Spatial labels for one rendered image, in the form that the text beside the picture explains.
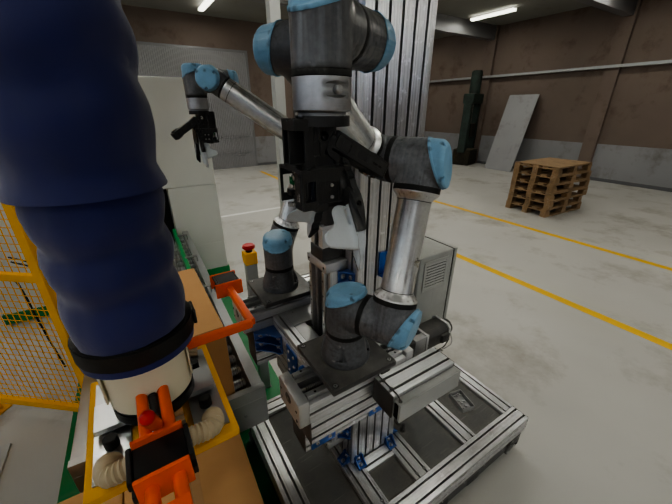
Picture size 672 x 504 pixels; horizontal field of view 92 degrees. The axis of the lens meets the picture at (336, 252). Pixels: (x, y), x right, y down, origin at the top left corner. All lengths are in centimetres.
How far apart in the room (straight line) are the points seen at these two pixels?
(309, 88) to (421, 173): 44
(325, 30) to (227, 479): 134
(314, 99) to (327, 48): 5
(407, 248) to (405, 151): 23
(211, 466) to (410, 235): 110
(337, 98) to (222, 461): 131
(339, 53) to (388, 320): 61
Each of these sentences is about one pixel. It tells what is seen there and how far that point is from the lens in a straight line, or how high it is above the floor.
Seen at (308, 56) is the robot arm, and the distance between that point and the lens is 43.
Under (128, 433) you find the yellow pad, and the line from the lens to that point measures 93.
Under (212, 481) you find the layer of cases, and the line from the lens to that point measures 144.
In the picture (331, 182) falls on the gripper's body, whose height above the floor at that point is 164.
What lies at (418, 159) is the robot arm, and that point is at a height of 162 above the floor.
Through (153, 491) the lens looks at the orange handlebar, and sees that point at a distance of 68.
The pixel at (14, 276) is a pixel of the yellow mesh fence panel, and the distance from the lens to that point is 215.
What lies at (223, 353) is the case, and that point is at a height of 82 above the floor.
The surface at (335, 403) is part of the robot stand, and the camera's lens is 105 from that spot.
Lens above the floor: 173
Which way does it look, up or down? 24 degrees down
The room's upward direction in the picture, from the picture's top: straight up
